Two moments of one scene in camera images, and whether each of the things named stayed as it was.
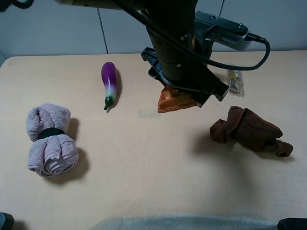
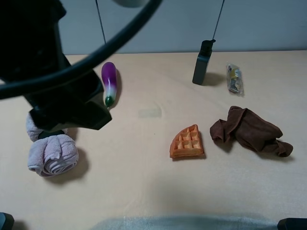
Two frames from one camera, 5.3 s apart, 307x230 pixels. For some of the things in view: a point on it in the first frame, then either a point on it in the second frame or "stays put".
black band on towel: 48,132 stays put
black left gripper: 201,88 to 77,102
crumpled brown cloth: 243,125 stays put
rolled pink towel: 53,153 stays put
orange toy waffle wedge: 170,99 to 187,143
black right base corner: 292,224 stays put
